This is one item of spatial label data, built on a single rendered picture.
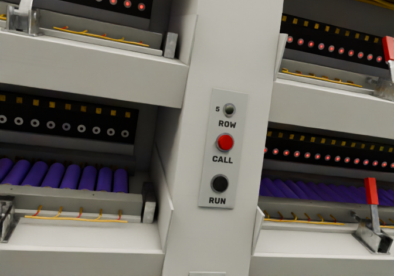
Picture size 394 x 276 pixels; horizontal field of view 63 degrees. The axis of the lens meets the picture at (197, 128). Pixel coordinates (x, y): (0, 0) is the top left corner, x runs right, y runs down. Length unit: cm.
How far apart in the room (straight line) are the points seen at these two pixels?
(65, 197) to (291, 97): 27
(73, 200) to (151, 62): 17
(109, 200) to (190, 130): 12
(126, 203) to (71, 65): 16
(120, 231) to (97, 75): 16
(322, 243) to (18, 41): 40
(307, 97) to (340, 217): 20
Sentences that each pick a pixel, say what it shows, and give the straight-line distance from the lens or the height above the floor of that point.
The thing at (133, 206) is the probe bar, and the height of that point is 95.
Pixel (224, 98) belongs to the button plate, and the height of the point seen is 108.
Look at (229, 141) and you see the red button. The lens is 34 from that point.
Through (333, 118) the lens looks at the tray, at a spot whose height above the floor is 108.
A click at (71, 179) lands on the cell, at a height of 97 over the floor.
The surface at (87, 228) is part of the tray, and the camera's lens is 37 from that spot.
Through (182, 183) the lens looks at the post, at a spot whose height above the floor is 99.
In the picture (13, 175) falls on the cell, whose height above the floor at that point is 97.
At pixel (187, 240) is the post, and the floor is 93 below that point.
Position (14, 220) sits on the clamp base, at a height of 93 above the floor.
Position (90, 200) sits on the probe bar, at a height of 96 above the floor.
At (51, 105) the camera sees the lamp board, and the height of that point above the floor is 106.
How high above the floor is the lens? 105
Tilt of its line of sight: level
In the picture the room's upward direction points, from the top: 7 degrees clockwise
